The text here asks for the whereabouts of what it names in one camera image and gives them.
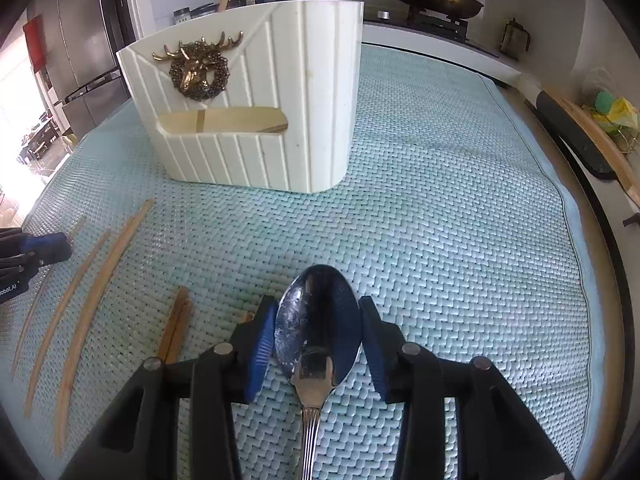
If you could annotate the single wooden chopstick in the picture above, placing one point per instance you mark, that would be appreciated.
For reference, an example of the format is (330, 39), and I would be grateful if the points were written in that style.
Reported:
(31, 317)

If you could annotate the silver metal spoon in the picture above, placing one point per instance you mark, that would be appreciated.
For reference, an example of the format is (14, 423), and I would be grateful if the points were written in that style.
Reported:
(315, 310)

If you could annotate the teal woven mat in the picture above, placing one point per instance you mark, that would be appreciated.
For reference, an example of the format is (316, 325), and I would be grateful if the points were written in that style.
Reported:
(425, 210)

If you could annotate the wooden cutting board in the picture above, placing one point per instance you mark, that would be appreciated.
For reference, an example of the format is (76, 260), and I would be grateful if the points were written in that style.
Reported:
(600, 145)

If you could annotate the brown glass pitcher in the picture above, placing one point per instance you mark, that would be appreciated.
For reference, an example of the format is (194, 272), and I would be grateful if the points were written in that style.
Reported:
(515, 40)

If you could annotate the white ribbed utensil holder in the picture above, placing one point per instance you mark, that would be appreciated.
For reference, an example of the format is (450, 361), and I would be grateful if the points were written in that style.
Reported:
(280, 110)

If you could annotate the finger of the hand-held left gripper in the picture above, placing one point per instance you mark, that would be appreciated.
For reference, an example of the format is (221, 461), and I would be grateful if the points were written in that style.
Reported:
(47, 245)
(50, 261)

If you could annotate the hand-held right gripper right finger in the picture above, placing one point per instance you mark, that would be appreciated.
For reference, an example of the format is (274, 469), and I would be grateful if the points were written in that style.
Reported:
(372, 350)

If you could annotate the black lid spice jar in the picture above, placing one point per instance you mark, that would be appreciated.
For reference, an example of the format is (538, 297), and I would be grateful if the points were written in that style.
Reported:
(204, 10)
(181, 15)

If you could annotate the red wall box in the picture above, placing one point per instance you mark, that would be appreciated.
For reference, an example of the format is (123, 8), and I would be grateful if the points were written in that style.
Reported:
(35, 42)

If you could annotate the grey refrigerator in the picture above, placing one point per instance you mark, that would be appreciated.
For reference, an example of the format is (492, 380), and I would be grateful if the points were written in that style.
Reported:
(85, 35)

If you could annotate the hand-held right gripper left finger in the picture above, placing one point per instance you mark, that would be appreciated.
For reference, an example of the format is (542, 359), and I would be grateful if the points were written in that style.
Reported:
(262, 350)

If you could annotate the group of wooden chopsticks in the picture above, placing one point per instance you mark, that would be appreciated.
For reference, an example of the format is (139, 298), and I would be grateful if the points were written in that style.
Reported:
(176, 320)

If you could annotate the black gas cooktop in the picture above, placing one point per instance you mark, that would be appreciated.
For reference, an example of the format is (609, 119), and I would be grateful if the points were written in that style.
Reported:
(450, 32)

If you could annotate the rack with sponges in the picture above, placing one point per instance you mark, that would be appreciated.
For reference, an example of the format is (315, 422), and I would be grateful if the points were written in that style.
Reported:
(610, 105)

